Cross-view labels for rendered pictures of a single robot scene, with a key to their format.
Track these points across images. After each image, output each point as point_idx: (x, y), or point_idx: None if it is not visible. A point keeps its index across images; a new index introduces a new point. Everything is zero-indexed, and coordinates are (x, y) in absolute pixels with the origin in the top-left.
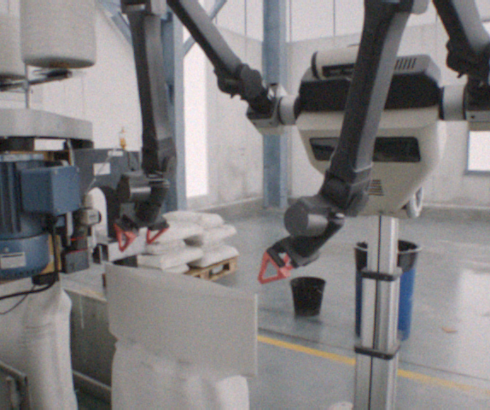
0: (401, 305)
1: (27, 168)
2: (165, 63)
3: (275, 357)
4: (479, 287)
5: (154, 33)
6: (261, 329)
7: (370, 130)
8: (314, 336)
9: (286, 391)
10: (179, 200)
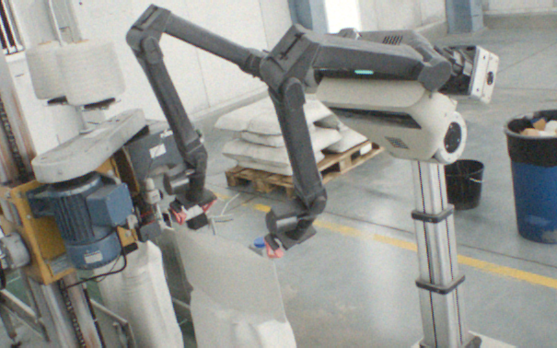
0: None
1: (90, 192)
2: None
3: (409, 266)
4: None
5: (160, 71)
6: (401, 230)
7: (306, 163)
8: (463, 237)
9: (411, 307)
10: None
